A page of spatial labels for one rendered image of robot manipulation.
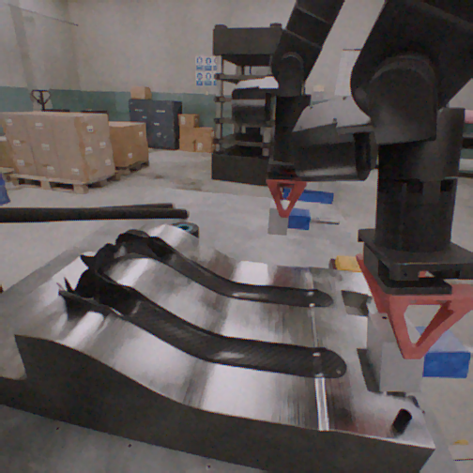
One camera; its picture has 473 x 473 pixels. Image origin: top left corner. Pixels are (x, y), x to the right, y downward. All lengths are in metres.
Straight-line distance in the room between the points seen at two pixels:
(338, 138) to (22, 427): 0.44
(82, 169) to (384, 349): 3.94
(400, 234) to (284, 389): 0.17
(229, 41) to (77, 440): 4.24
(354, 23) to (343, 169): 6.61
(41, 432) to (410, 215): 0.42
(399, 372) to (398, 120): 0.22
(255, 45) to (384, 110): 4.05
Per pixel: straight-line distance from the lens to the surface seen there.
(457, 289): 0.27
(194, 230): 0.69
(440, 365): 0.32
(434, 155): 0.24
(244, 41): 4.27
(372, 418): 0.30
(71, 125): 3.98
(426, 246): 0.25
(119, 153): 4.81
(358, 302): 0.45
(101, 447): 0.38
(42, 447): 0.41
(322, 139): 0.26
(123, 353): 0.29
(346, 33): 6.81
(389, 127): 0.20
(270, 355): 0.33
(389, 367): 0.30
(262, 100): 0.49
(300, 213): 0.53
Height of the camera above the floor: 1.13
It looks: 26 degrees down
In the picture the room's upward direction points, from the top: 3 degrees clockwise
